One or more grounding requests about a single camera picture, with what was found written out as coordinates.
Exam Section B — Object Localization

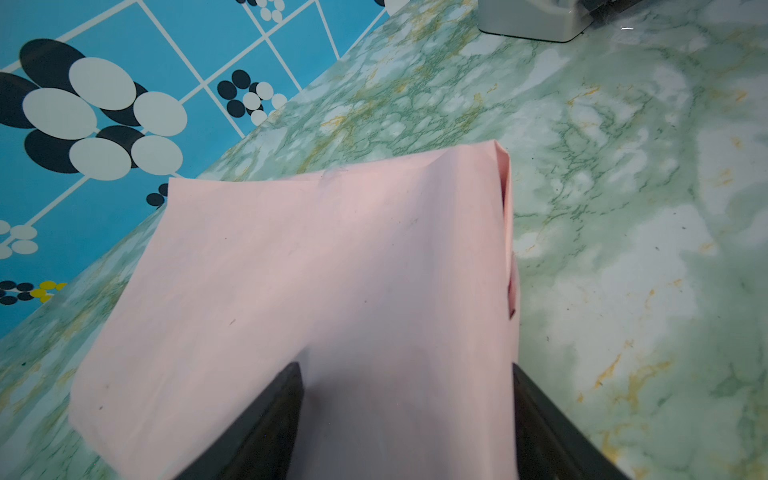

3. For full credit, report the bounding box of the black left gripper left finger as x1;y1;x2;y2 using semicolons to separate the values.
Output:
178;362;304;479

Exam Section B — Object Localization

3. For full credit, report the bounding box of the small grey white device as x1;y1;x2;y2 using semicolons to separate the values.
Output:
477;0;594;43

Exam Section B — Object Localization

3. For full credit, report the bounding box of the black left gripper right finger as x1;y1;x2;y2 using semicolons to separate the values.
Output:
512;363;628;480

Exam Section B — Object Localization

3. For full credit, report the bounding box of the purple wrapping paper sheet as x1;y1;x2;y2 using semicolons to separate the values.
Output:
69;141;519;479

